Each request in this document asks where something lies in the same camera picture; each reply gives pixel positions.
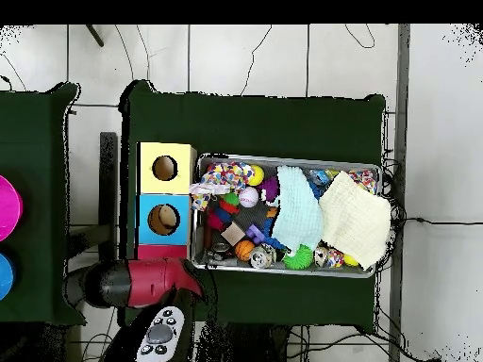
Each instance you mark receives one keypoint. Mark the pink round bowl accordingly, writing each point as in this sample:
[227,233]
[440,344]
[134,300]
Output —
[8,207]

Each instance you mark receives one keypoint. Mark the white baseball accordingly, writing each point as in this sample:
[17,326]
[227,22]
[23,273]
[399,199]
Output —
[248,197]

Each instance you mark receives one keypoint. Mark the cream waffle cloth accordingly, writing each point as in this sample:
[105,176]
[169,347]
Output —
[354,218]

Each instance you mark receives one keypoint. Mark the plain wooden cube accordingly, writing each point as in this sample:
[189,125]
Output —
[233,233]

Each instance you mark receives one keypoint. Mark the small orange basketball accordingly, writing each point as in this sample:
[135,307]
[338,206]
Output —
[245,250]

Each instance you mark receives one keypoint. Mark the crushed silver can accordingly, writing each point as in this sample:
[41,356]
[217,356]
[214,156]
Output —
[262,257]

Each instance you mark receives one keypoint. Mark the wooden box with three holes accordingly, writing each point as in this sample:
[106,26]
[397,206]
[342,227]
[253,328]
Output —
[181,184]

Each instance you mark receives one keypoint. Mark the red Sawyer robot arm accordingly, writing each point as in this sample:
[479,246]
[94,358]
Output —
[151,281]

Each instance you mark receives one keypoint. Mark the beige rounded object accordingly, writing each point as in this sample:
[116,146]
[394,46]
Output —
[168,217]

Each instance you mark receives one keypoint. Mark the grey round floor base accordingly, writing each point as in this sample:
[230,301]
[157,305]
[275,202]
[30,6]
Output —
[73,286]

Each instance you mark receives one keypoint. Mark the mint waffle cloth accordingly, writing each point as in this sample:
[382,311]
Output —
[298,207]

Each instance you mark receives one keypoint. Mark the green spiky ball with eyes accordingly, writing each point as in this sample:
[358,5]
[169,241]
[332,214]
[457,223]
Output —
[299,258]

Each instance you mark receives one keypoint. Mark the shallow silver mesh bin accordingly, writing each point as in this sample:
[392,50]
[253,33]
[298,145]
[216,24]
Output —
[197,233]

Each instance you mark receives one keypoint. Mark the dark green table cloth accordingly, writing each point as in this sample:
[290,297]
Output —
[34,120]
[256,124]

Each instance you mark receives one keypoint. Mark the purple spiky toy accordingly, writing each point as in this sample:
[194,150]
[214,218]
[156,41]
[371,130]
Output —
[271,186]

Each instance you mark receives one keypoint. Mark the yellow ball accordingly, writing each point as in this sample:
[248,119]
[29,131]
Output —
[256,175]

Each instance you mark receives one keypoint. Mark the blue round bowl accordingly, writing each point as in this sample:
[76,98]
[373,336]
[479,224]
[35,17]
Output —
[5,277]

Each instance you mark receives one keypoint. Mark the black stand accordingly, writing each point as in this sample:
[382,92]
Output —
[108,188]

